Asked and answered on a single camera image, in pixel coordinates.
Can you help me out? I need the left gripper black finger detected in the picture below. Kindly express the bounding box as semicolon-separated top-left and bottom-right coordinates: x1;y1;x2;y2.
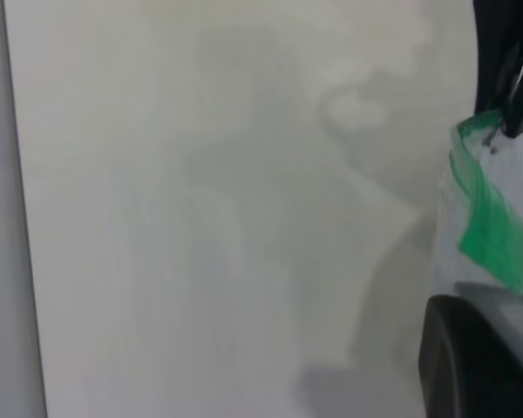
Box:
418;294;523;418

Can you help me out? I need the clear zip bag green zipper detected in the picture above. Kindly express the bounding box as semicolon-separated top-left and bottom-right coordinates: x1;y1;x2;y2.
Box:
431;107;523;314

